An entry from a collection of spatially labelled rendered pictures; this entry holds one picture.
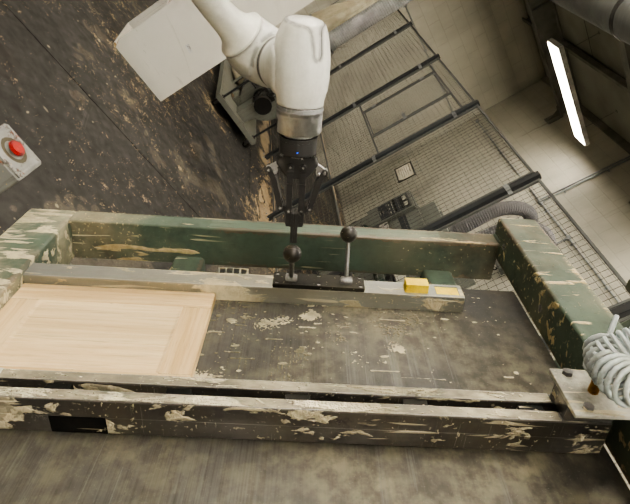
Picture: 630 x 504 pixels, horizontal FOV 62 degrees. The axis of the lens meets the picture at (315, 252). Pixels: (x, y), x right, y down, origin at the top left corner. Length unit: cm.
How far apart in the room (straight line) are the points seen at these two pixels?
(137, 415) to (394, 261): 78
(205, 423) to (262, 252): 62
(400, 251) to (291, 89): 57
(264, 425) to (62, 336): 45
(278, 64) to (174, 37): 378
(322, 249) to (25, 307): 68
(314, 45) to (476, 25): 894
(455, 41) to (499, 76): 110
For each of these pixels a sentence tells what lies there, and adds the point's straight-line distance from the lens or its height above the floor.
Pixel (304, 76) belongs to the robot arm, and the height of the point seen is 163.
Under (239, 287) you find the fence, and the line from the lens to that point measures 114.
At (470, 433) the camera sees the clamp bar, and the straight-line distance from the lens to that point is 90.
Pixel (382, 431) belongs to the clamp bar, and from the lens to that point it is 87.
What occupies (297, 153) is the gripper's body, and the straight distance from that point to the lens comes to 103.
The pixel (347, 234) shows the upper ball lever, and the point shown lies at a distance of 114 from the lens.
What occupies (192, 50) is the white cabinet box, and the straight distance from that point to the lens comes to 477.
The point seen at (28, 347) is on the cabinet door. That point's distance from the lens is 110.
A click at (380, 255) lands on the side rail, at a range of 138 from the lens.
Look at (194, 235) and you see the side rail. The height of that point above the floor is 116.
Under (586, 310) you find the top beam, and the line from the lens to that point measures 116.
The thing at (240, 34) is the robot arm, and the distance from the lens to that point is 108.
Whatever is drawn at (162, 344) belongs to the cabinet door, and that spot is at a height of 117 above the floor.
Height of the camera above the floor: 174
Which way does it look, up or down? 15 degrees down
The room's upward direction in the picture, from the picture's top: 63 degrees clockwise
